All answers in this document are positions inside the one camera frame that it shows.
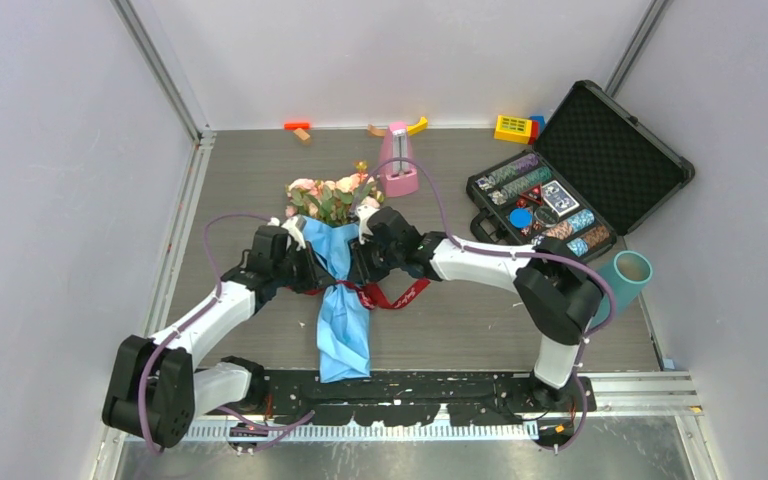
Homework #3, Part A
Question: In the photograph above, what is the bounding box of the pink metronome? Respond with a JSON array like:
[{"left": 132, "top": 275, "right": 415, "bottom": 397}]
[{"left": 378, "top": 122, "right": 419, "bottom": 198}]

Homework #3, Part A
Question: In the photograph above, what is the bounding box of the orange red block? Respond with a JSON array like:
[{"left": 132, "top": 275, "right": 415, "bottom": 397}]
[{"left": 283, "top": 122, "right": 311, "bottom": 131}]

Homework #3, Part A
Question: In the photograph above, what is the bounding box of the small wooden block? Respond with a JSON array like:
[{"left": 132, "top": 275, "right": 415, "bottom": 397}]
[{"left": 293, "top": 128, "right": 312, "bottom": 145}]

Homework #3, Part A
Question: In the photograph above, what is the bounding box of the yellow toy block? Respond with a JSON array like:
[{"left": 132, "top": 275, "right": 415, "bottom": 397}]
[{"left": 493, "top": 115, "right": 539, "bottom": 145}]

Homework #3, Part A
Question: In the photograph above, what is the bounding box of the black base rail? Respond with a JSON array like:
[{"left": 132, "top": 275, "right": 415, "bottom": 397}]
[{"left": 229, "top": 370, "right": 596, "bottom": 427}]

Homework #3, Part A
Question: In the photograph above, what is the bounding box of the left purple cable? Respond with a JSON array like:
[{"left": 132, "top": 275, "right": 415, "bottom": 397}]
[{"left": 136, "top": 211, "right": 316, "bottom": 456}]

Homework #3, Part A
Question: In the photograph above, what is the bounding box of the teal cylindrical vase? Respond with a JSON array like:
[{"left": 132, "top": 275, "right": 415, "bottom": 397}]
[{"left": 597, "top": 250, "right": 653, "bottom": 319}]

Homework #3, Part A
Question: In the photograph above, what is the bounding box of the yellow curved block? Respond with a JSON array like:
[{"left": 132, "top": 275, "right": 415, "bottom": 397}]
[{"left": 407, "top": 116, "right": 429, "bottom": 136}]

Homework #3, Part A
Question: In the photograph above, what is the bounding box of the black poker chip case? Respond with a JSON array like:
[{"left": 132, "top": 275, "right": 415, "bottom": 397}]
[{"left": 465, "top": 80, "right": 695, "bottom": 262}]

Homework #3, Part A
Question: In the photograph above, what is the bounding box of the purple cable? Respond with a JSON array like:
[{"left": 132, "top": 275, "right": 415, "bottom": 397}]
[
  {"left": 136, "top": 211, "right": 316, "bottom": 456},
  {"left": 357, "top": 156, "right": 617, "bottom": 455}
]

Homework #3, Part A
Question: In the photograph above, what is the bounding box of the pink flower bouquet blue wrap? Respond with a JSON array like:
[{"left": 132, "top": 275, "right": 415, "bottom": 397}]
[{"left": 285, "top": 161, "right": 383, "bottom": 383}]

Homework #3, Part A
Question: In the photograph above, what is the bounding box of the blue toy block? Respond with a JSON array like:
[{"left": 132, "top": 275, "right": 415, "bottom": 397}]
[{"left": 529, "top": 115, "right": 546, "bottom": 134}]

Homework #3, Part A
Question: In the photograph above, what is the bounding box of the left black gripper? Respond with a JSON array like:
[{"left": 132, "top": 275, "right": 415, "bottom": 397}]
[{"left": 272, "top": 241, "right": 334, "bottom": 294}]

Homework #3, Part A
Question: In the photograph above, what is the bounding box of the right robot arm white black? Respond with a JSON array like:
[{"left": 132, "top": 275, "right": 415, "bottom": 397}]
[{"left": 348, "top": 205, "right": 607, "bottom": 411}]

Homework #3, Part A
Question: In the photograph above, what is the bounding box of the red ribbon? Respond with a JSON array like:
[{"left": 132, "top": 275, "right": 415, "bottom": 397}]
[{"left": 291, "top": 278, "right": 433, "bottom": 311}]

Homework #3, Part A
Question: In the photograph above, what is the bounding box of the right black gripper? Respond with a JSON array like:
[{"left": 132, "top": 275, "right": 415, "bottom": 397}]
[{"left": 348, "top": 231, "right": 403, "bottom": 286}]

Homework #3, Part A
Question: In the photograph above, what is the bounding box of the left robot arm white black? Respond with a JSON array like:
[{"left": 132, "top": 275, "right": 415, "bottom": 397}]
[{"left": 101, "top": 215, "right": 331, "bottom": 451}]

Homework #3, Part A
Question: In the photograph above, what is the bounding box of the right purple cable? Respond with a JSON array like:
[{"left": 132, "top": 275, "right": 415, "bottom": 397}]
[{"left": 357, "top": 156, "right": 617, "bottom": 455}]

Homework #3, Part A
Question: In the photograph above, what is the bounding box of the playing card deck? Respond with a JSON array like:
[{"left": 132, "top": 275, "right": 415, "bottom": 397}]
[{"left": 541, "top": 180, "right": 580, "bottom": 217}]

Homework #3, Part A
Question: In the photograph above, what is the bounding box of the blue round chip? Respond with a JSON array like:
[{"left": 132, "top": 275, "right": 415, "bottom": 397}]
[{"left": 508, "top": 208, "right": 533, "bottom": 230}]

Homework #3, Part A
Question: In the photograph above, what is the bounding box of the wooden curved block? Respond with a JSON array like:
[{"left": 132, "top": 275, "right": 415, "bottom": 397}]
[{"left": 366, "top": 124, "right": 388, "bottom": 137}]

